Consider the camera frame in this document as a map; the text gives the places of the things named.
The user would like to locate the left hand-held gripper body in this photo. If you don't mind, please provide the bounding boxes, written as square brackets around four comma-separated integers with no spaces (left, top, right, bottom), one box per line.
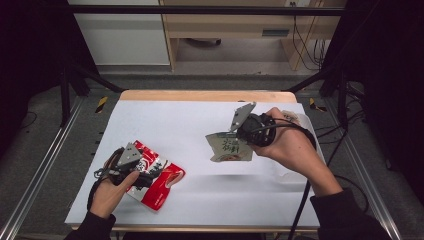
[103,142,144,187]

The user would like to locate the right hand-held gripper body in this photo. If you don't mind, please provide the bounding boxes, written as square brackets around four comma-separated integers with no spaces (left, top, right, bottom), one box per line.
[229,101,278,148]

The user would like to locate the red and white snack packet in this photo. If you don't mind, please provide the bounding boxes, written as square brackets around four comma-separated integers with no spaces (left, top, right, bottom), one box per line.
[124,139,187,212]

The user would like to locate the green and beige snack packet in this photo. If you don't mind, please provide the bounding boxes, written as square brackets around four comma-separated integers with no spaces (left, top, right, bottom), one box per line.
[204,131,255,164]

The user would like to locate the translucent plastic container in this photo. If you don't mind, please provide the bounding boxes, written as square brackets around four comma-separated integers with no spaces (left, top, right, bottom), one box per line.
[276,109,327,185]

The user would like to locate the person's right hand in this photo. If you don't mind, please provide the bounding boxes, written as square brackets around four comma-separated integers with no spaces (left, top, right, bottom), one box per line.
[251,106,327,177]

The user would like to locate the person's left hand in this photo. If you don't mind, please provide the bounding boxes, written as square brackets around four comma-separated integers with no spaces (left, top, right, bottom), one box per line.
[88,156,141,220]

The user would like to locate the yellow and black tape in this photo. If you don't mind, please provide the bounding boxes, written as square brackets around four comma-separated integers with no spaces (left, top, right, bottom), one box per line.
[94,95,109,115]
[307,96,328,113]

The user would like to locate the black metal stand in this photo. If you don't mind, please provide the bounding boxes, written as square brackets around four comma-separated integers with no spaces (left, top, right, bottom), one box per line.
[285,65,350,132]
[59,62,125,128]

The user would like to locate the wooden desk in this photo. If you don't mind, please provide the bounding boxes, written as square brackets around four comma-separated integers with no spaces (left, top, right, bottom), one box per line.
[159,0,348,72]

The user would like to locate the white cabinet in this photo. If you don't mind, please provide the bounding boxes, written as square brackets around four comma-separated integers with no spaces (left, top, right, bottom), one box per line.
[67,0,171,67]

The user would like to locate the black horizontal metal bar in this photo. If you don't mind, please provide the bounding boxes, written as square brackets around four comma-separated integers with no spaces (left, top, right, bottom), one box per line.
[64,4,345,17]

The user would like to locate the black curtain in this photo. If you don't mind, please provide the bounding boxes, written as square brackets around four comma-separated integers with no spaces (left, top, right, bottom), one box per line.
[321,0,424,196]
[0,0,99,164]

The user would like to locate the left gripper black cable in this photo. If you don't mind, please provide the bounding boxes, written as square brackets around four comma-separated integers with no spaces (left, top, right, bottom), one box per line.
[86,147,125,212]

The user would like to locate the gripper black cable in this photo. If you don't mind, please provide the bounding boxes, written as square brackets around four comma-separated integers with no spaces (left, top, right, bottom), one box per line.
[86,147,125,212]
[251,117,318,240]

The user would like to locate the aluminium rail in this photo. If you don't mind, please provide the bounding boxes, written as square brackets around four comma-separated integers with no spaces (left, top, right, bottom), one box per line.
[323,98,404,240]
[0,95,85,240]

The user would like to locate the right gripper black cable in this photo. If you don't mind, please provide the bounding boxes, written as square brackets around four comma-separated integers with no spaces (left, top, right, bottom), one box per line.
[251,117,318,240]

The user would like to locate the black hanging cables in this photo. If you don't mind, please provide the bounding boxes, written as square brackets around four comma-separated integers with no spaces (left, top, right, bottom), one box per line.
[290,1,330,72]

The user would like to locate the black floor cables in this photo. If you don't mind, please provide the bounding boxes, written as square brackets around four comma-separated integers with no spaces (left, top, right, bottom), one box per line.
[314,108,370,217]

